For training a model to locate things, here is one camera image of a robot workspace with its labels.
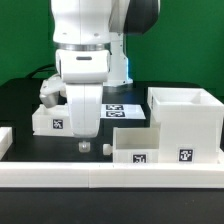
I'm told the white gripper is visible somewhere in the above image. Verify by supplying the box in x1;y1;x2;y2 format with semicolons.
66;84;103;152

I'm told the white drawer tray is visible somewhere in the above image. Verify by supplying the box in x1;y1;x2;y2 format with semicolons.
103;127;159;163
32;104;73;137

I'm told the white drawer cabinet box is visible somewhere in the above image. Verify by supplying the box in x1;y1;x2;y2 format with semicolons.
147;87;224;164

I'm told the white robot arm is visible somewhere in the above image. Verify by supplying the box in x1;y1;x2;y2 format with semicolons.
50;0;160;151

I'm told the white marker sheet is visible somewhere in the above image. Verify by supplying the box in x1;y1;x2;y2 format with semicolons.
101;104;145;120

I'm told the white front fence rail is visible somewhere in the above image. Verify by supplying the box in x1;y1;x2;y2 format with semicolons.
0;162;224;188

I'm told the white fence rail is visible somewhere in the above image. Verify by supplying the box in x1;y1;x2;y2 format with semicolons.
0;127;13;160
0;162;224;188

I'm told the white left fence rail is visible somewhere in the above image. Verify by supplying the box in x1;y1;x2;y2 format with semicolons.
0;127;13;160

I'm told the black cable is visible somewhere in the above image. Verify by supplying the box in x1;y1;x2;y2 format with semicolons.
25;63;57;80

